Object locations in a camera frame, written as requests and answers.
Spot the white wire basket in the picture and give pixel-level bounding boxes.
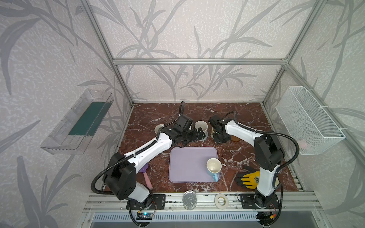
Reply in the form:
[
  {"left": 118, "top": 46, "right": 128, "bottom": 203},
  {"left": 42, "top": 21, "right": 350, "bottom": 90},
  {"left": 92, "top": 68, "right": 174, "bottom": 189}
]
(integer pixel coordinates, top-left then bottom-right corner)
[{"left": 276, "top": 86, "right": 346, "bottom": 156}]

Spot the white mug blue handle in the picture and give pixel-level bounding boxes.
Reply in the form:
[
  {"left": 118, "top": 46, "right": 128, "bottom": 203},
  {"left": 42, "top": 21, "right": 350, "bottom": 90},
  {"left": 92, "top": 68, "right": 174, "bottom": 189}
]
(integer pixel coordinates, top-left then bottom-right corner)
[{"left": 206, "top": 158, "right": 222, "bottom": 182}]

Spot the purple pink spatula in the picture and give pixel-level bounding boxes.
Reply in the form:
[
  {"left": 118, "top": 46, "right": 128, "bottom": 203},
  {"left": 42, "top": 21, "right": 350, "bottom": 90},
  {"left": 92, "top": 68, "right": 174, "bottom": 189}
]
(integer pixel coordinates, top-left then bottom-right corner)
[{"left": 139, "top": 163, "right": 153, "bottom": 190}]

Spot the pink object in basket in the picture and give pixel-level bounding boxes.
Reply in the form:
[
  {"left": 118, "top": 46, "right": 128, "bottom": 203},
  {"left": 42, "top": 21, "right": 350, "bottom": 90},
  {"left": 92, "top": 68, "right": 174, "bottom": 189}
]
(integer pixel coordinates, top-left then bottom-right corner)
[{"left": 297, "top": 140, "right": 309, "bottom": 151}]

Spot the beige mug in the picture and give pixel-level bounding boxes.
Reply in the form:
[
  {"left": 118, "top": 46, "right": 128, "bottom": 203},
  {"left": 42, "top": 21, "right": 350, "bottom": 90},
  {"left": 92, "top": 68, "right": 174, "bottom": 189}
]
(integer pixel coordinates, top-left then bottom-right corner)
[{"left": 211, "top": 128, "right": 215, "bottom": 139}]

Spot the large white mug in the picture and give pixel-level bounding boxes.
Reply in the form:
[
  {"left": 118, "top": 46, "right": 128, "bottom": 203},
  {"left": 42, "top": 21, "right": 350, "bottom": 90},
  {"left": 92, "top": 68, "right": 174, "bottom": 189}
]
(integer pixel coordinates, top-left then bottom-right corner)
[{"left": 195, "top": 121, "right": 208, "bottom": 140}]

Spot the brown wooden coaster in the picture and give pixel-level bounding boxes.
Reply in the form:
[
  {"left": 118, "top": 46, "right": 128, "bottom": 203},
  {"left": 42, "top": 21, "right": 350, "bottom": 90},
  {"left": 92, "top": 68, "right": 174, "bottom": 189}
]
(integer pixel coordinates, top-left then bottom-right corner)
[{"left": 231, "top": 135, "right": 240, "bottom": 142}]

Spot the clear glass jar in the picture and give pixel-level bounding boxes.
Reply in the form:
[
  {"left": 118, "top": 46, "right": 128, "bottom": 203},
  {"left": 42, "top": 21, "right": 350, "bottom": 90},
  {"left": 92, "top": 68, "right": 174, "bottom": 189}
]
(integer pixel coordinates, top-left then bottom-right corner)
[{"left": 182, "top": 191, "right": 197, "bottom": 211}]

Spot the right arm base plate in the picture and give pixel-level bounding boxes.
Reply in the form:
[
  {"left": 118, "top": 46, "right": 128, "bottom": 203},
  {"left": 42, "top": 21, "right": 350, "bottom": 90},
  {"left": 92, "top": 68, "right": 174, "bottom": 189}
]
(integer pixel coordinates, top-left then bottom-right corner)
[{"left": 237, "top": 193, "right": 280, "bottom": 210}]

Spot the lavender plastic tray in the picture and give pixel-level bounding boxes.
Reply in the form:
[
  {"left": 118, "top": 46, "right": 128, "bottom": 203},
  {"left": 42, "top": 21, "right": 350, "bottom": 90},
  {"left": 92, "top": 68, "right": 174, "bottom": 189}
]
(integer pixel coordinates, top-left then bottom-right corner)
[{"left": 169, "top": 147, "right": 218, "bottom": 183}]

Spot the clear wall shelf green mat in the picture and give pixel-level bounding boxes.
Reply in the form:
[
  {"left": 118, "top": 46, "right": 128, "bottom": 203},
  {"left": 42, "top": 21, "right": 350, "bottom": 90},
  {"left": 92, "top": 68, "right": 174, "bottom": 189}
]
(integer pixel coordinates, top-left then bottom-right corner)
[{"left": 40, "top": 89, "right": 114, "bottom": 155}]

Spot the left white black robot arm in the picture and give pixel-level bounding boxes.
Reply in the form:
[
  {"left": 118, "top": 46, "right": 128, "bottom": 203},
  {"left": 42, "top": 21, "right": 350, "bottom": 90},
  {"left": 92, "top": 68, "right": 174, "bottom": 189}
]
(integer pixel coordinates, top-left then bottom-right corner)
[{"left": 91, "top": 102, "right": 205, "bottom": 205}]

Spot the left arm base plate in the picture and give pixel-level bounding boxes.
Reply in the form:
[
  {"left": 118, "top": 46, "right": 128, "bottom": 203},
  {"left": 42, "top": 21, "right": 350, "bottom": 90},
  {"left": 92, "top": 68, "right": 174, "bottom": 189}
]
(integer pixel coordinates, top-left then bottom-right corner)
[{"left": 126, "top": 193, "right": 166, "bottom": 210}]

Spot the green lit circuit board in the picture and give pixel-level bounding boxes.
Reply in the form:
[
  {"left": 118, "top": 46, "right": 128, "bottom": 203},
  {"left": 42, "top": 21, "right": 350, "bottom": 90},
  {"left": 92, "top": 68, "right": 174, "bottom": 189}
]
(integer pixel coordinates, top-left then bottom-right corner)
[{"left": 136, "top": 211, "right": 155, "bottom": 221}]

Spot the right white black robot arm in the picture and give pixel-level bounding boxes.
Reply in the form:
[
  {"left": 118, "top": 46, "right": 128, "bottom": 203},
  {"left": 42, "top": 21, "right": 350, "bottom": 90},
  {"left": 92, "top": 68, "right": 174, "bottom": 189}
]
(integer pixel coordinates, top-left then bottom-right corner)
[{"left": 209, "top": 111, "right": 300, "bottom": 203}]

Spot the yellow black work glove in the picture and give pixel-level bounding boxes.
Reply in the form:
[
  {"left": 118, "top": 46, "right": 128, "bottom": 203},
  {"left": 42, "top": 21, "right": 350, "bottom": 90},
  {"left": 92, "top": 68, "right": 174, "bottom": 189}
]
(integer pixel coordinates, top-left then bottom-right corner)
[{"left": 234, "top": 166, "right": 260, "bottom": 190}]

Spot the white mug lavender handle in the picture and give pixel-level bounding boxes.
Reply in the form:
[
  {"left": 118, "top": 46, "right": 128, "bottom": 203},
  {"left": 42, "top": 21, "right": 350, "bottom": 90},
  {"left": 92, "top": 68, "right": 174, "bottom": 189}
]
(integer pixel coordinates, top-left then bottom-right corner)
[{"left": 154, "top": 124, "right": 164, "bottom": 134}]

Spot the white tape roll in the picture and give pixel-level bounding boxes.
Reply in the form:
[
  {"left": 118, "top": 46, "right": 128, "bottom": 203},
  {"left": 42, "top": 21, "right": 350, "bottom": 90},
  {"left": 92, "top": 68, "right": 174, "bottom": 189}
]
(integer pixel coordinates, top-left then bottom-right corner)
[{"left": 214, "top": 193, "right": 229, "bottom": 210}]

